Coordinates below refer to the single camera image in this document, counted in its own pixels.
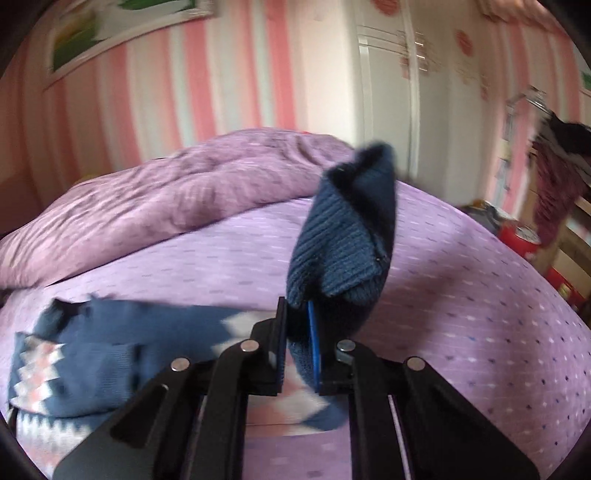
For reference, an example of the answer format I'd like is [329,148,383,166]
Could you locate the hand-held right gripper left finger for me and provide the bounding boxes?
[52,296,289,480]

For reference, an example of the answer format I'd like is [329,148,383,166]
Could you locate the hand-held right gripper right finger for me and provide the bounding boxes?
[307,300,540,480]

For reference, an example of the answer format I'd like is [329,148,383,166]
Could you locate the white wardrobe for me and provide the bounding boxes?
[355,0,445,182]

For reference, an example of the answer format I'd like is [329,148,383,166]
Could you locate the white framed wall picture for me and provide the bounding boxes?
[45,0,209,88]

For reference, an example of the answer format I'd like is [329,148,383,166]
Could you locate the blue knit zigzag sweater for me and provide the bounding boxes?
[8,141,399,433]

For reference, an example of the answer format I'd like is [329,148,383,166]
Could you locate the light wooden shelf unit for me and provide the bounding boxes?
[544,196,591,317]

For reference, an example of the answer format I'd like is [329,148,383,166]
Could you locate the red round container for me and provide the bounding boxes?
[498,220,542,260]

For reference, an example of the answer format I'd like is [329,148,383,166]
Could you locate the purple dotted duvet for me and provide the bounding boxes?
[0,128,361,291]

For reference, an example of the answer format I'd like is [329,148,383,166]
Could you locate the dark hanging clothes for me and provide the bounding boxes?
[529,113,591,246]

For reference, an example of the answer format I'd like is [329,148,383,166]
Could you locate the purple dotted bed sheet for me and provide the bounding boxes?
[0,178,591,480]

